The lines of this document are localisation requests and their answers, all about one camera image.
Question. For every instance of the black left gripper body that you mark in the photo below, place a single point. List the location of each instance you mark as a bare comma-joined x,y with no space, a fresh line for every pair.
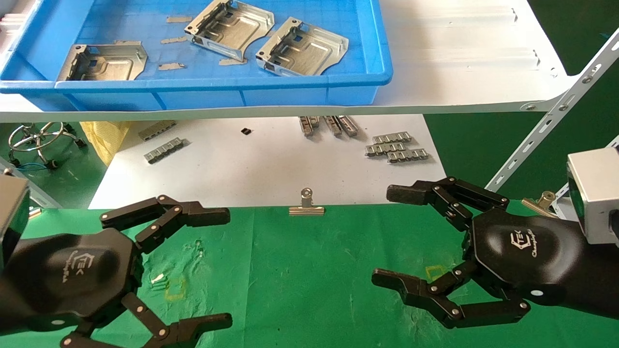
67,275

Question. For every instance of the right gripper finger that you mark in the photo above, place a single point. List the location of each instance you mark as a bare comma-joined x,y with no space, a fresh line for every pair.
411,193
416,290

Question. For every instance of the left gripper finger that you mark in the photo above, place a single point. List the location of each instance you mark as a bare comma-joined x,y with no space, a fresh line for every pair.
193,212
193,326

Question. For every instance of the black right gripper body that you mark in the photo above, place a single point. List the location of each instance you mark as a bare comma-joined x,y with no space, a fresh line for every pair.
527,256

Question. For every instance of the silver metal bracket part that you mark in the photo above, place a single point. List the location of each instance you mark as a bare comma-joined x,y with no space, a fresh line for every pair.
232,31
109,63
304,50

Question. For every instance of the grey metal bar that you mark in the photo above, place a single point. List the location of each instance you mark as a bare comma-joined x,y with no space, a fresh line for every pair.
41,195

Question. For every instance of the white lower shelf board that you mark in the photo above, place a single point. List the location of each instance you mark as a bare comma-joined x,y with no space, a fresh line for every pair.
266,169

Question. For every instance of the green table cloth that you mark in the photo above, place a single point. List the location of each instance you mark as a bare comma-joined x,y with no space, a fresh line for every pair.
314,270

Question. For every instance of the yellow cloth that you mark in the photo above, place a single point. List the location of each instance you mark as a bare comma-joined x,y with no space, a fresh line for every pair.
104,137

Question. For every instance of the blue plastic tray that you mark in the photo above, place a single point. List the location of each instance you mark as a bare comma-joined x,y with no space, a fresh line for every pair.
213,92

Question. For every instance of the chrome chair base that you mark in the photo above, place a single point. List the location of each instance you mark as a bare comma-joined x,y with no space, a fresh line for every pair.
38,137

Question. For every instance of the white metal shelf board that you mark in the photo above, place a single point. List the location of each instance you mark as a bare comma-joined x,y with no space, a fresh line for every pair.
459,58

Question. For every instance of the grey tape strip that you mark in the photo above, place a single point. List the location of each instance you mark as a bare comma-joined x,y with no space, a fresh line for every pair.
232,62
179,19
174,40
171,66

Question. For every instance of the stacked white metal strips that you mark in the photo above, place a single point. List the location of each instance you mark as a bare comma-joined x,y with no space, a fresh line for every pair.
9,20

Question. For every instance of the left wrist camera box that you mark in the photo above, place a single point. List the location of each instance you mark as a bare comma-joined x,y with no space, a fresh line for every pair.
12,212

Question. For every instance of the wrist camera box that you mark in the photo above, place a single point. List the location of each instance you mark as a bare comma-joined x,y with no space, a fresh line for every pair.
597,188
12,212

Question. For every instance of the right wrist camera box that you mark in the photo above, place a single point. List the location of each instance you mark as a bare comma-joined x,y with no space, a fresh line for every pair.
597,188

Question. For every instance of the white perforated shelf post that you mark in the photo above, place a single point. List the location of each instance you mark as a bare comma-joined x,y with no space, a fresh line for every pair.
546,125

